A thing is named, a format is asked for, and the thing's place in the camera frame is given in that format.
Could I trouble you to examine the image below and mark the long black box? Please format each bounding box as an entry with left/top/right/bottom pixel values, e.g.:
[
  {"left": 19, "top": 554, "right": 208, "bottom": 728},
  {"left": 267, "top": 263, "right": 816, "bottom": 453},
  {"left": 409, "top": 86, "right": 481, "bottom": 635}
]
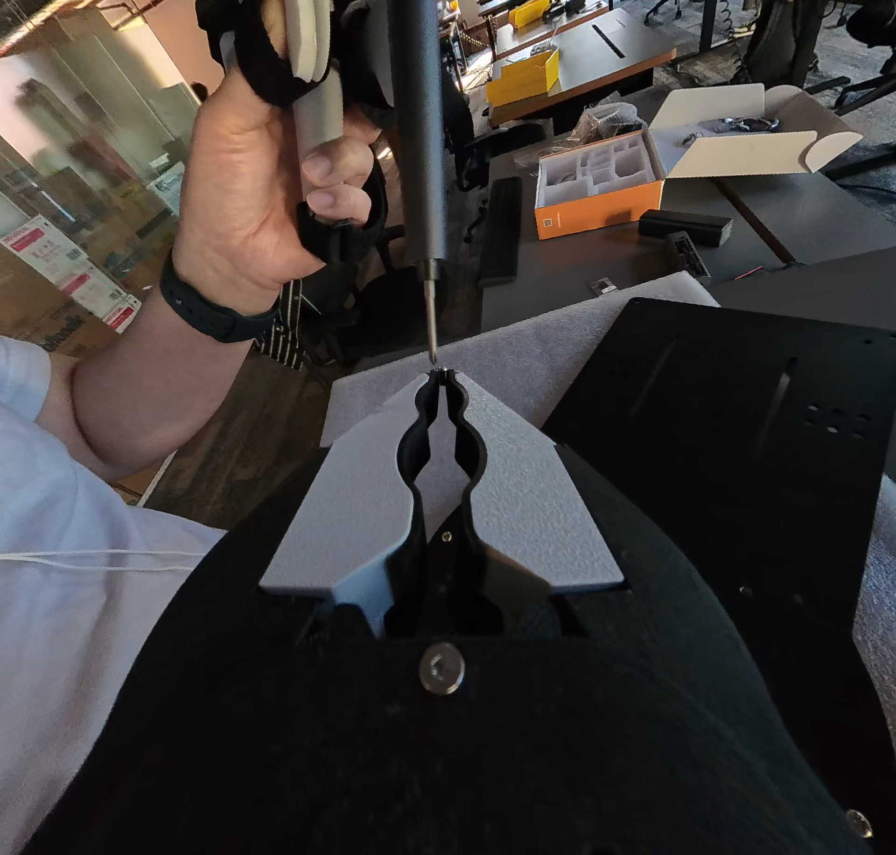
[{"left": 638, "top": 209, "right": 734, "bottom": 247}]

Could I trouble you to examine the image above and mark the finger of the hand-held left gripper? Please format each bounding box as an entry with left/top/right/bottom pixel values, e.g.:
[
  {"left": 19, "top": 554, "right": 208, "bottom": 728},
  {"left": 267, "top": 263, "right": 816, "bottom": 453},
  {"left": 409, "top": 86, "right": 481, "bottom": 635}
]
[{"left": 343, "top": 0, "right": 394, "bottom": 110}]

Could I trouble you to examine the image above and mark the stack of cardboard boxes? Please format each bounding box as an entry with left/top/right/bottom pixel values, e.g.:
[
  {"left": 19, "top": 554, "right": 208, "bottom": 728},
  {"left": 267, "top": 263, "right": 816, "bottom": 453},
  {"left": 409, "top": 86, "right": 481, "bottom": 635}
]
[{"left": 0, "top": 162, "right": 187, "bottom": 353}]

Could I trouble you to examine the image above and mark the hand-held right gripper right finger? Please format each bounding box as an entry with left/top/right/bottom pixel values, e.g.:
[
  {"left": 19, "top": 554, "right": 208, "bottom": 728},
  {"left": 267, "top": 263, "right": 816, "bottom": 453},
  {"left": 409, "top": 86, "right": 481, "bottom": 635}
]
[{"left": 448, "top": 368, "right": 625, "bottom": 598}]

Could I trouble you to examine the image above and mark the black white striped cloth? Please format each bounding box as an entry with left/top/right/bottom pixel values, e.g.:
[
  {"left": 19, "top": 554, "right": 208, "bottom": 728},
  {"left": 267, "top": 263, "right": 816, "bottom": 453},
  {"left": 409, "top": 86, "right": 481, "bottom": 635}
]
[{"left": 255, "top": 277, "right": 309, "bottom": 371}]

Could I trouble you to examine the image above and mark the white foam sheet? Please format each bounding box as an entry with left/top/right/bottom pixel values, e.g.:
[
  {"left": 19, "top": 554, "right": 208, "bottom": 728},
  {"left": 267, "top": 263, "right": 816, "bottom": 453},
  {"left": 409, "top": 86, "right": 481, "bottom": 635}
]
[{"left": 320, "top": 270, "right": 896, "bottom": 703}]

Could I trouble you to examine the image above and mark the person's left hand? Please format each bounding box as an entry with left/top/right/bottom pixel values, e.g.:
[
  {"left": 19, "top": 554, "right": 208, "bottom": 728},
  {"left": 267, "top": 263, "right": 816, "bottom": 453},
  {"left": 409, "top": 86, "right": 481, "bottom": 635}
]
[{"left": 171, "top": 0, "right": 380, "bottom": 297}]

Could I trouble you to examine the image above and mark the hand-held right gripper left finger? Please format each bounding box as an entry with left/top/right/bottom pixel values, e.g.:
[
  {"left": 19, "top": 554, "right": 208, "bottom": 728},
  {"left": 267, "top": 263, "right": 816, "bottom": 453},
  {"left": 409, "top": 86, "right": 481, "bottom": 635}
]
[{"left": 260, "top": 372, "right": 443, "bottom": 638}]

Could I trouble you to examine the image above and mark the black metal base plate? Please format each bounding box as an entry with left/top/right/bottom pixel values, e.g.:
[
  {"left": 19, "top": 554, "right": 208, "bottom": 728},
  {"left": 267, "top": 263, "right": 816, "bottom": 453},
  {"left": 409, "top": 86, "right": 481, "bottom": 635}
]
[{"left": 413, "top": 297, "right": 896, "bottom": 855}]

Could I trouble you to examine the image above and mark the black office chair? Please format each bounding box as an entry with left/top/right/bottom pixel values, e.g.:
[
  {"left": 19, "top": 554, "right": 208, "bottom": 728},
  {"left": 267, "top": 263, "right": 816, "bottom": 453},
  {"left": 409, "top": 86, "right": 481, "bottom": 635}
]
[
  {"left": 308, "top": 225, "right": 436, "bottom": 374},
  {"left": 441, "top": 88, "right": 548, "bottom": 192}
]

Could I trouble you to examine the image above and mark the grey metal block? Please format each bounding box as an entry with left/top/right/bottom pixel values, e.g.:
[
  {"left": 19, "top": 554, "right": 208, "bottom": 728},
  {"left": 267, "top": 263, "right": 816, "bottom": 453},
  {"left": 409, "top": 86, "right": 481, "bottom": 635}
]
[{"left": 664, "top": 231, "right": 712, "bottom": 282}]

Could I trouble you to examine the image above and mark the black wristband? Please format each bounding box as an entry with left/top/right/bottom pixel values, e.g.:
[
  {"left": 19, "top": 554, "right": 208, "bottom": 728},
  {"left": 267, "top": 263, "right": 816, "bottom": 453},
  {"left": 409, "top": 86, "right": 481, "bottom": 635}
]
[{"left": 160, "top": 249, "right": 282, "bottom": 343}]

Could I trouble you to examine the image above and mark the orange box with white lid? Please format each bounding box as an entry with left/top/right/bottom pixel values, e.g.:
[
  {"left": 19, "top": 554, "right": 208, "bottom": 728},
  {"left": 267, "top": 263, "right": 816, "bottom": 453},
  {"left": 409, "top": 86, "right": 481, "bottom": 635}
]
[{"left": 534, "top": 84, "right": 863, "bottom": 241}]

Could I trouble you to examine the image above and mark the black electric screwdriver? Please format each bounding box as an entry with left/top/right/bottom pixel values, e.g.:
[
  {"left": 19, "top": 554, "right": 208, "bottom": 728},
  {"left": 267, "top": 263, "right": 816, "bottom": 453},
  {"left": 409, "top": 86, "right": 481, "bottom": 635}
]
[{"left": 381, "top": 0, "right": 450, "bottom": 368}]

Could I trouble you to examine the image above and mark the orange-edged grey table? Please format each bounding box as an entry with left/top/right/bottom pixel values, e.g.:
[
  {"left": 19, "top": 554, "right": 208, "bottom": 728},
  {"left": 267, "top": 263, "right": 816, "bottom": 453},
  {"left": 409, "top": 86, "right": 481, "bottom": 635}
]
[{"left": 490, "top": 7, "right": 678, "bottom": 125}]

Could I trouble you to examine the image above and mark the crumpled clear wrap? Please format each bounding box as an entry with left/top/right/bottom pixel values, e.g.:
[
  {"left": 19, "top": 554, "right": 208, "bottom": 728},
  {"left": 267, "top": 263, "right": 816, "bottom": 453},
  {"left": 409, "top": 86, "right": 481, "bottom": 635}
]
[{"left": 570, "top": 102, "right": 649, "bottom": 143}]

